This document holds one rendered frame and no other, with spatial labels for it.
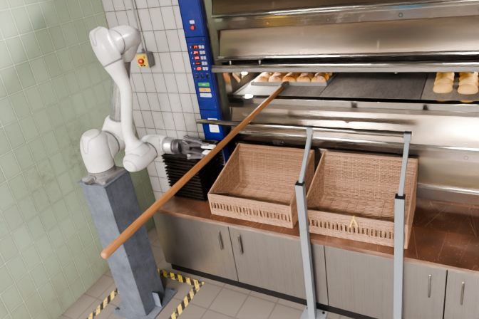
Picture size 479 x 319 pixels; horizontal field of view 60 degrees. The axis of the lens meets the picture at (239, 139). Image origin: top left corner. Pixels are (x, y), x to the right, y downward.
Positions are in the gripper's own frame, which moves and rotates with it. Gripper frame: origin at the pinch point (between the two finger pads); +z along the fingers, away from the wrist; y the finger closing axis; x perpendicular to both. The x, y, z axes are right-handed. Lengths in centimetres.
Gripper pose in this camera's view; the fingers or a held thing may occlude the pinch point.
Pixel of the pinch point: (209, 149)
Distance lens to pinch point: 206.7
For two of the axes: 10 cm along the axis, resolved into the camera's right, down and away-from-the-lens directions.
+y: 1.4, 9.0, 4.2
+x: -4.5, 4.3, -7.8
